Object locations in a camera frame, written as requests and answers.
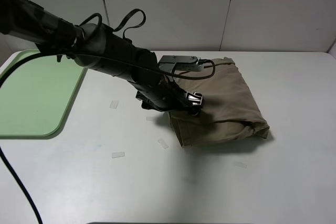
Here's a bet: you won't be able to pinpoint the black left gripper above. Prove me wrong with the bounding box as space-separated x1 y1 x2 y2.
135 72 204 116

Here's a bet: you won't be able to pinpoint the khaki shorts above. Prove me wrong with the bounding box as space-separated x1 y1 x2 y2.
169 57 270 147

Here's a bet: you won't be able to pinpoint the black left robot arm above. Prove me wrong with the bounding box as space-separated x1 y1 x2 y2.
1 0 203 115

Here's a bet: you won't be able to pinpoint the light green plastic tray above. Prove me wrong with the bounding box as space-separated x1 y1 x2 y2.
1 56 86 138

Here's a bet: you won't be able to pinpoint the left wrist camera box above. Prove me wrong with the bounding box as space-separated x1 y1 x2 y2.
158 55 204 73

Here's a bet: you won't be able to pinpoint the black left camera cable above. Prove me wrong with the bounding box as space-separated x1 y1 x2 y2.
0 8 216 224

